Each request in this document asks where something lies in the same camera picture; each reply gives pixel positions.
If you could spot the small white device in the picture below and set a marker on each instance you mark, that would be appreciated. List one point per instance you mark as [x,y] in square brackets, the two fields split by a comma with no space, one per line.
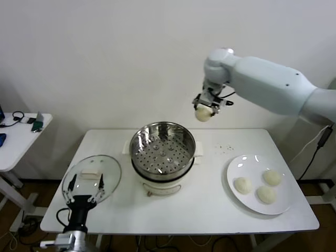
[25,120]

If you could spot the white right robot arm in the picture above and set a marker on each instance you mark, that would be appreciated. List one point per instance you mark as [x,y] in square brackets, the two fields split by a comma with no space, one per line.
[262,78]

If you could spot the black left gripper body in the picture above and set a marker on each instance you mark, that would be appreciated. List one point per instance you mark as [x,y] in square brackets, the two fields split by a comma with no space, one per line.
[78,212]

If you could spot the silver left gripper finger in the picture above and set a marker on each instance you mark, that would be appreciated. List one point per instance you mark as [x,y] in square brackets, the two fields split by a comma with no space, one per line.
[71,186]
[101,189]

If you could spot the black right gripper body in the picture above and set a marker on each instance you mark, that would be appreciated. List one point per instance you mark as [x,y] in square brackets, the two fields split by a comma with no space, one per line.
[210,95]

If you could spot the blue object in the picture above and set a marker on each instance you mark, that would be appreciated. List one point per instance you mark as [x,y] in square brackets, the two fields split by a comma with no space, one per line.
[2,140]

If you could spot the green holder object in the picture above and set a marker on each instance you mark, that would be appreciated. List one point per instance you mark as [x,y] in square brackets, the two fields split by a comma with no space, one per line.
[38,126]

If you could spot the small black device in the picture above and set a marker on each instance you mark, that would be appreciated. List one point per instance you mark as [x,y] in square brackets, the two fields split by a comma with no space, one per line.
[31,121]

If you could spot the white round plate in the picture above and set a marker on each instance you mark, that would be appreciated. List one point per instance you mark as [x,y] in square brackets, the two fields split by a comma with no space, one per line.
[244,170]

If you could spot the pale green object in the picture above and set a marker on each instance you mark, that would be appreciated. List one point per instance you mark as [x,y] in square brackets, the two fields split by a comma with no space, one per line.
[333,84]

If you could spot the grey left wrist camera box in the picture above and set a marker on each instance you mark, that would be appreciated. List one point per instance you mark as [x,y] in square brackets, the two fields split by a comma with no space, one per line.
[65,239]

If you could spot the white electric cooker pot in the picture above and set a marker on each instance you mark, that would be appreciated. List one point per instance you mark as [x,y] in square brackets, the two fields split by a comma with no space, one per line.
[162,187]

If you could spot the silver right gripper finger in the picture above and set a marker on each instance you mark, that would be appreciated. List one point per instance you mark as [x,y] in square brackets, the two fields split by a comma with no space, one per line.
[216,107]
[197,102]

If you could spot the stainless steel steamer basket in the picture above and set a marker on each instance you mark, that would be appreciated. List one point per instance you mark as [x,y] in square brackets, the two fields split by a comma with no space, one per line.
[162,157]

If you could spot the black power adapter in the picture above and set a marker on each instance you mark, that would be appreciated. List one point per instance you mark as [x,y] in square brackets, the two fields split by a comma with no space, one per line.
[324,136]

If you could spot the dark crumbs scatter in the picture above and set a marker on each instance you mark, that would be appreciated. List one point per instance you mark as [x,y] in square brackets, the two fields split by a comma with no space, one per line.
[225,147]

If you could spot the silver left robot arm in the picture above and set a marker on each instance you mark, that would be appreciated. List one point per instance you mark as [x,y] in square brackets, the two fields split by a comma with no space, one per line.
[84,244]

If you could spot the white steamed baozi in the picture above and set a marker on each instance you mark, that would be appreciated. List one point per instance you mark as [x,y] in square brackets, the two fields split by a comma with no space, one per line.
[203,114]
[266,194]
[243,185]
[272,178]

